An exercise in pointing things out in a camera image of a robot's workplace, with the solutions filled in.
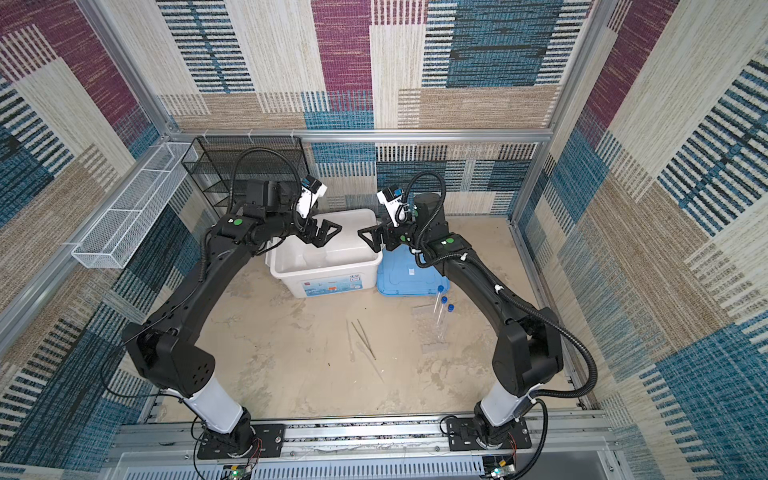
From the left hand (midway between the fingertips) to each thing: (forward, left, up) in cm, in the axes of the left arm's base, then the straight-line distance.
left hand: (328, 214), depth 78 cm
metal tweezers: (-21, -8, -32) cm, 39 cm away
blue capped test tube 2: (-19, -32, -17) cm, 40 cm away
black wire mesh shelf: (+32, +41, -7) cm, 52 cm away
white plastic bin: (-3, -2, -17) cm, 17 cm away
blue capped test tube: (-16, -30, -17) cm, 38 cm away
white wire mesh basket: (-9, +49, +1) cm, 50 cm away
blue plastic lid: (+4, -20, -33) cm, 38 cm away
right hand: (-2, -11, -3) cm, 12 cm away
